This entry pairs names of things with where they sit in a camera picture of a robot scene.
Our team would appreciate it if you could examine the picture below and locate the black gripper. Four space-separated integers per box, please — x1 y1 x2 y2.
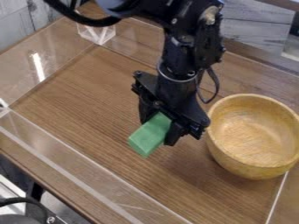
132 65 210 146

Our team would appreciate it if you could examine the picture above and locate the green rectangular block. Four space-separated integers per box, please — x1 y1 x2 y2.
126 113 172 158

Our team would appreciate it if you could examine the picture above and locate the brown wooden bowl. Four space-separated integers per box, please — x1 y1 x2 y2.
206 94 299 179

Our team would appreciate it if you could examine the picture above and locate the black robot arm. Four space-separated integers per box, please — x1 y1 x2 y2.
94 0 225 146

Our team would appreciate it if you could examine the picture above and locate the black metal table leg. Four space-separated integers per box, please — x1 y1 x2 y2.
26 182 44 201

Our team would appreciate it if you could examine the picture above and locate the clear acrylic corner bracket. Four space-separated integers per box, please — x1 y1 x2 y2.
76 24 116 46

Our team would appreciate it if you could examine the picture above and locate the clear acrylic barrier wall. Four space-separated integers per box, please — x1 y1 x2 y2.
0 8 299 224

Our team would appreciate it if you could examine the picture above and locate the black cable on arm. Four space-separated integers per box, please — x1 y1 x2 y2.
41 0 124 28

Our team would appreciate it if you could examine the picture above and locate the black cable lower left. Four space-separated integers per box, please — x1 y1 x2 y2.
0 197 50 224

